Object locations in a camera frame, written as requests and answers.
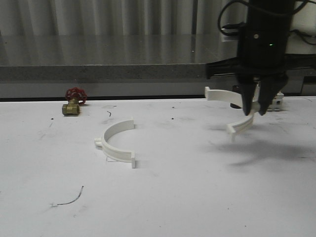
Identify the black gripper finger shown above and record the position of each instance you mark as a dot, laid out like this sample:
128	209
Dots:
270	85
246	86

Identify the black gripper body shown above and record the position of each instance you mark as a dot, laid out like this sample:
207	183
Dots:
261	46

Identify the white half clamp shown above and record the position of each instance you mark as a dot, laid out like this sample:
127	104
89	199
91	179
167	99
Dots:
115	152
238	127

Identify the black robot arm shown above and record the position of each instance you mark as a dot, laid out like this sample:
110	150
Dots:
270	11

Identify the grey stone counter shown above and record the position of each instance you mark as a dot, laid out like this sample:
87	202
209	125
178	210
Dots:
92	59

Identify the brass valve red handwheel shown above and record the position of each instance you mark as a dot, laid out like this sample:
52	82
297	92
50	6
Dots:
76	97

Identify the white circuit breaker red switch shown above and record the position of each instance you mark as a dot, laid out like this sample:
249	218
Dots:
276	104

